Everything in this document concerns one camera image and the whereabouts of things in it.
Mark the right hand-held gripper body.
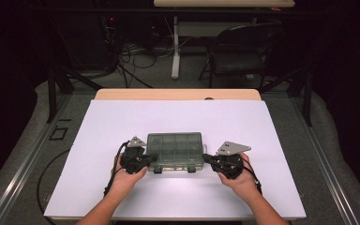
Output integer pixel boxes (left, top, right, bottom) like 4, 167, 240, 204
212, 141, 252, 180

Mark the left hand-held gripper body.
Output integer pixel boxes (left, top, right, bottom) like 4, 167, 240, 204
120, 135, 148, 175

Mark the grey plastic compartment box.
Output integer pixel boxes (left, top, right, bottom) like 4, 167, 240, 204
145, 131, 208, 174

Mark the person's left hand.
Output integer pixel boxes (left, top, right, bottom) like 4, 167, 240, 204
112, 155, 148, 190

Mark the person's right hand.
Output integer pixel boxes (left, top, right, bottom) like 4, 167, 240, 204
217, 152, 259, 197

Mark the white board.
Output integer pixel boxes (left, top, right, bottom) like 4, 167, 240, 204
43, 98, 308, 219

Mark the wooden table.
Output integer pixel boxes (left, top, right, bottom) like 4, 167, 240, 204
94, 88, 262, 101

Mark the black folding chair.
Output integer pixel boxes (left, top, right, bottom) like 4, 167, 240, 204
198, 22, 284, 89

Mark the black metal stand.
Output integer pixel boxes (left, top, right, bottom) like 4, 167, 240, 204
260, 68, 313, 128
46, 67, 104, 124

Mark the white desk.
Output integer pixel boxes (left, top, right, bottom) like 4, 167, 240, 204
153, 0, 295, 80

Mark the black equipment cabinet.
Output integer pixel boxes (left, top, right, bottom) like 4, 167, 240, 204
59, 12, 113, 70

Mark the black metal crossbar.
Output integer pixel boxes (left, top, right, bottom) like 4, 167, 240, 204
27, 7, 329, 17

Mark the left hand-held gripper cable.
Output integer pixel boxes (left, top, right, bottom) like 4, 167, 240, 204
103, 141, 129, 197

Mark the hand-held gripper cable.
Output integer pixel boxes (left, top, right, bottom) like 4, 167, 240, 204
240, 156, 263, 195
103, 141, 129, 197

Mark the right hand-held gripper cable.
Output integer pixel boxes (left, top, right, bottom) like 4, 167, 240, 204
240, 156, 263, 195

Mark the aluminium floor rail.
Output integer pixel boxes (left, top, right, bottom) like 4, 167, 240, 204
0, 93, 73, 225
289, 95, 360, 225

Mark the black floor cable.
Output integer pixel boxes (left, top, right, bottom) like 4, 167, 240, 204
37, 149, 71, 225

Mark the bundle of floor cables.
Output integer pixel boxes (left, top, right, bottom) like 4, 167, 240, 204
99, 15, 176, 88

